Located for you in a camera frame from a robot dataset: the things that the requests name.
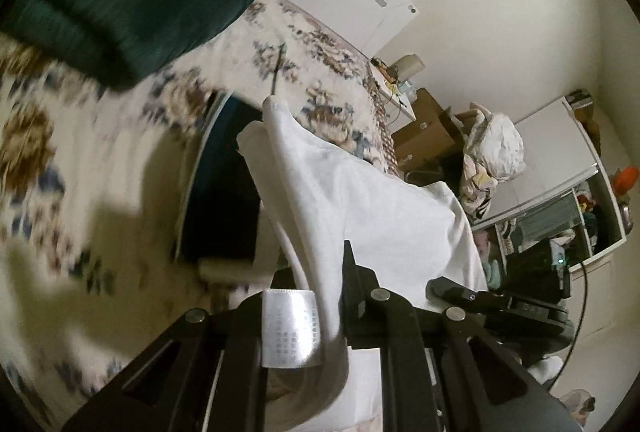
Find person's right hand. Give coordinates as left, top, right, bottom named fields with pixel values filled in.
left=527, top=354, right=567, bottom=388

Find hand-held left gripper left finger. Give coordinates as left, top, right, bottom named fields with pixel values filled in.
left=62, top=291, right=264, bottom=432

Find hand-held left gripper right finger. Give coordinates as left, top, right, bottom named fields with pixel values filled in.
left=344, top=241, right=581, bottom=432

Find brown box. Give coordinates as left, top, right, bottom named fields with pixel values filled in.
left=565, top=88, right=601, bottom=125

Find orange plush toy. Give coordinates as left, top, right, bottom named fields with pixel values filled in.
left=612, top=166, right=640, bottom=195

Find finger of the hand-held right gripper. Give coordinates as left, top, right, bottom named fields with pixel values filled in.
left=425, top=277, right=509, bottom=313

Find white nightstand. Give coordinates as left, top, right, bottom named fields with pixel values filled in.
left=367, top=56, right=418, bottom=123

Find large cardboard box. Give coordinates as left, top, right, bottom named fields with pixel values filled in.
left=390, top=88, right=481, bottom=173

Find beige table lamp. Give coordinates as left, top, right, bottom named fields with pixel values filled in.
left=392, top=54, right=426, bottom=80

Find black cable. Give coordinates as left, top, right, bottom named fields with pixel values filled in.
left=560, top=262, right=591, bottom=378

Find pink folded clothes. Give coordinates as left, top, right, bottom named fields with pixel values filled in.
left=475, top=232, right=493, bottom=263

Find floral bedspread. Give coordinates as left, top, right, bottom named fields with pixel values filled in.
left=0, top=0, right=401, bottom=432

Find white plastic bag pile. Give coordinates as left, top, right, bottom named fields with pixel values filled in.
left=460, top=104, right=526, bottom=223

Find clear plastic bag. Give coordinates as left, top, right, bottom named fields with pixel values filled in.
left=557, top=389, right=598, bottom=418

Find white t-shirt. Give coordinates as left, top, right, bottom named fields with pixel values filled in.
left=236, top=96, right=488, bottom=432

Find white wardrobe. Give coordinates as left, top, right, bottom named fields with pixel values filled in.
left=472, top=94, right=628, bottom=263

